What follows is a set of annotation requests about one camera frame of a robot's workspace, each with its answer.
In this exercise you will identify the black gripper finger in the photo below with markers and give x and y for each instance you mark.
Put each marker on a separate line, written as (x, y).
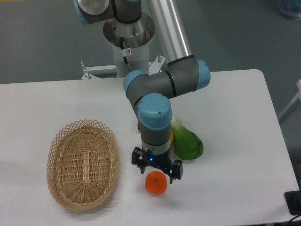
(139, 158)
(174, 170)

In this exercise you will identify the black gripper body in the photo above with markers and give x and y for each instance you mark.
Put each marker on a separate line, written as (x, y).
(161, 161)

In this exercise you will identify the orange fruit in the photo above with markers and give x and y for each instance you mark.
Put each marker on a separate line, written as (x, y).
(156, 183)

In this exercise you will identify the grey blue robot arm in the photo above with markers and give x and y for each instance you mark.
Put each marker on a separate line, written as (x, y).
(149, 95)

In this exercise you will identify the yellow fruit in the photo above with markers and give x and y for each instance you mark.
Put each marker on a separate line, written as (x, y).
(171, 137)

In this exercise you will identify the green leafy vegetable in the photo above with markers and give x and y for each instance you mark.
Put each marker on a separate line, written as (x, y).
(187, 145)

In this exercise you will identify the woven wicker basket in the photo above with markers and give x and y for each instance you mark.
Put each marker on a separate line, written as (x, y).
(83, 165)

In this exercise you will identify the black device at table edge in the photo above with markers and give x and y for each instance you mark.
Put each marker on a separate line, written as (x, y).
(293, 201)

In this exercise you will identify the white furniture leg right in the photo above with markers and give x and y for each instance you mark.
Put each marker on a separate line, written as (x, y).
(291, 106)

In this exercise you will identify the white metal frame bracket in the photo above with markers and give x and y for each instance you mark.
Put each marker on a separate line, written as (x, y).
(109, 71)

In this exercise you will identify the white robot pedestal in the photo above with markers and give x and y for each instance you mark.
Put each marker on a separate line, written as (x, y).
(130, 43)

